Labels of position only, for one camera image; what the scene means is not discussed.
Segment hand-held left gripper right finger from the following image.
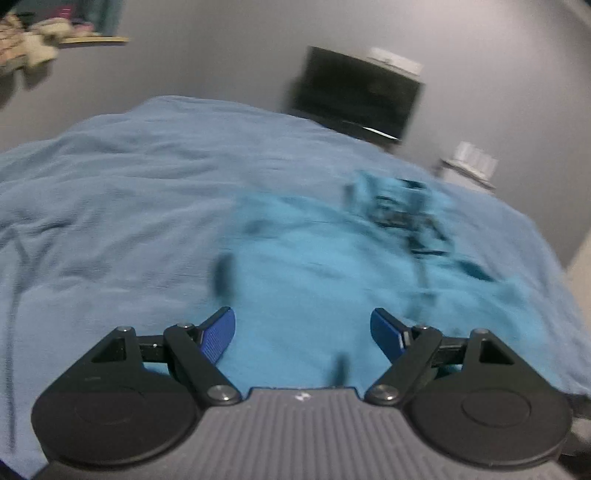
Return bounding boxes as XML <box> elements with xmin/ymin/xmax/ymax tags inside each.
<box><xmin>365</xmin><ymin>308</ymin><xmax>515</xmax><ymax>408</ymax></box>

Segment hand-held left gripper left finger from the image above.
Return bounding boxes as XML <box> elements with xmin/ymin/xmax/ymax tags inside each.
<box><xmin>88</xmin><ymin>307</ymin><xmax>243</xmax><ymax>408</ymax></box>

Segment teal shirt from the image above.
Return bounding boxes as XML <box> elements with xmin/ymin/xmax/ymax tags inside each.
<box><xmin>215</xmin><ymin>168</ymin><xmax>555</xmax><ymax>393</ymax></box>

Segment light blue bed blanket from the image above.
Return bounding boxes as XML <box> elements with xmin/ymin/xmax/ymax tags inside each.
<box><xmin>0</xmin><ymin>95</ymin><xmax>591</xmax><ymax>480</ymax></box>

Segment white containers on stand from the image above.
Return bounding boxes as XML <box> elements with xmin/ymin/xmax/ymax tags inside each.
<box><xmin>438</xmin><ymin>141</ymin><xmax>500</xmax><ymax>191</ymax></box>

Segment black television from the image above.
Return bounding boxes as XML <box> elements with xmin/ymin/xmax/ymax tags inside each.
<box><xmin>284</xmin><ymin>45</ymin><xmax>426</xmax><ymax>145</ymax></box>

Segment white box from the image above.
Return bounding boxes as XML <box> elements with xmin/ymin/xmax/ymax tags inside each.
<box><xmin>367</xmin><ymin>46</ymin><xmax>424</xmax><ymax>75</ymax></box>

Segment teal hanging cloth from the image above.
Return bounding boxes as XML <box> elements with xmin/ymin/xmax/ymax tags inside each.
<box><xmin>69</xmin><ymin>0</ymin><xmax>126</xmax><ymax>38</ymax></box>

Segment wooden wall shelf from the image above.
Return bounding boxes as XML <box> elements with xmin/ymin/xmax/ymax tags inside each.
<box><xmin>59</xmin><ymin>36</ymin><xmax>131</xmax><ymax>48</ymax></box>

